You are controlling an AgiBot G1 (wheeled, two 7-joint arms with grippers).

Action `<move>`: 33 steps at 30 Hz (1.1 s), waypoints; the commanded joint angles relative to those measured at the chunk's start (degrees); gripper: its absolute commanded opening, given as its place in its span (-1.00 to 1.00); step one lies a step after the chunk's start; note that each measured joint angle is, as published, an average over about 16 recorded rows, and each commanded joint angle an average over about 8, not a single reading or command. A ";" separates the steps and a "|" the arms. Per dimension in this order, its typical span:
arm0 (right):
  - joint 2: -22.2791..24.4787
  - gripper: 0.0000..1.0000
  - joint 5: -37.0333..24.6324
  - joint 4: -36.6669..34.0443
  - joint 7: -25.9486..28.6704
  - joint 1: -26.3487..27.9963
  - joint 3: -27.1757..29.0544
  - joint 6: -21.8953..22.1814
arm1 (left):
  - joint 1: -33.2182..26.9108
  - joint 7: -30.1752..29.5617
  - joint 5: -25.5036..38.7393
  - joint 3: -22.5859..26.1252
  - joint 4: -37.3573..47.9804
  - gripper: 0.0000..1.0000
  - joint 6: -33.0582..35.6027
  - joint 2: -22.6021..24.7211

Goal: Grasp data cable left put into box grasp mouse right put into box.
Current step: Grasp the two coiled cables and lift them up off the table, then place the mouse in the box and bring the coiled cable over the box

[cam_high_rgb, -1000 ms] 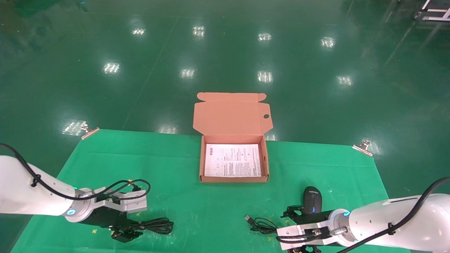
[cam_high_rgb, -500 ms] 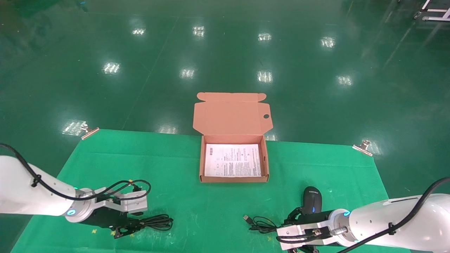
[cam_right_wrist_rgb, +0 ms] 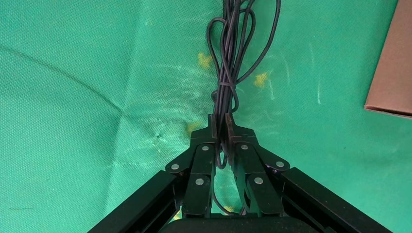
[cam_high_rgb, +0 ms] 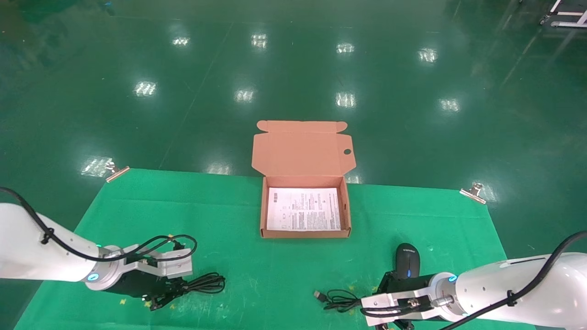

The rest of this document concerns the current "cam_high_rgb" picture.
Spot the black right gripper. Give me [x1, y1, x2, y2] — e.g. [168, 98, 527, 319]
[373, 270, 442, 330]

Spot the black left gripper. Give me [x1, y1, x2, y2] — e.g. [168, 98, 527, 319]
[109, 269, 191, 313]

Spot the black data cable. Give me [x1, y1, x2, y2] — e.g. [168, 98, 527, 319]
[150, 272, 227, 311]

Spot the black wired computer mouse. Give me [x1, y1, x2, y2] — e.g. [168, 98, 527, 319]
[314, 242, 422, 315]

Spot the brown cardboard box with lid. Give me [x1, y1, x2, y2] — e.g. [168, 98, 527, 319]
[251, 120, 357, 239]

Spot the green table cloth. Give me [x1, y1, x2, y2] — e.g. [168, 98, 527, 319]
[14, 168, 536, 330]

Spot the metal cloth clip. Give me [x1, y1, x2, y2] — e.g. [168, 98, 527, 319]
[105, 161, 131, 183]
[459, 182, 487, 205]

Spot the white printed instruction sheet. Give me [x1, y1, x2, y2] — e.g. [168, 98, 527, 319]
[266, 187, 343, 232]

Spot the white wheeled rack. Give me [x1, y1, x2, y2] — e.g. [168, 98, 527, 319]
[539, 0, 587, 29]

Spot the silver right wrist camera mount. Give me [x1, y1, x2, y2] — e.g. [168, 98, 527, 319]
[360, 291, 442, 327]

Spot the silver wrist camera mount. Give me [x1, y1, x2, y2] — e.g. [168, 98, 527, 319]
[360, 291, 442, 327]
[120, 243, 194, 280]

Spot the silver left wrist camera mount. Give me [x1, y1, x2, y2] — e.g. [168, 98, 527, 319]
[120, 243, 194, 280]

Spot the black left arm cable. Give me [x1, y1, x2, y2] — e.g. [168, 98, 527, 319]
[0, 187, 199, 264]

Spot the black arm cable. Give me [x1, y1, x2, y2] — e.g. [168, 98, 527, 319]
[367, 231, 587, 330]
[0, 187, 199, 264]

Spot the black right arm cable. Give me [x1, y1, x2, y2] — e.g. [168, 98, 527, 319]
[367, 231, 587, 330]

